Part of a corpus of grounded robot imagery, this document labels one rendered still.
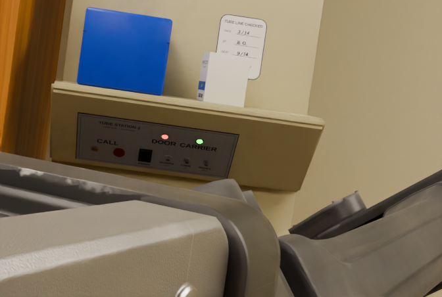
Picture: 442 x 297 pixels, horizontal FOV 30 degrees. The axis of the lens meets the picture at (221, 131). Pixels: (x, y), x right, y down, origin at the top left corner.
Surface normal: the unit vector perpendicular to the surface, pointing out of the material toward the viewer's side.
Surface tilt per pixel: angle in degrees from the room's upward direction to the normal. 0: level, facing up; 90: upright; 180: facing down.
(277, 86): 90
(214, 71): 90
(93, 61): 90
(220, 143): 135
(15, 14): 90
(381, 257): 53
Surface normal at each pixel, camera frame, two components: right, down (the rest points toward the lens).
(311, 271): 0.77, -0.48
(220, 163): -0.04, 0.75
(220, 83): 0.18, 0.08
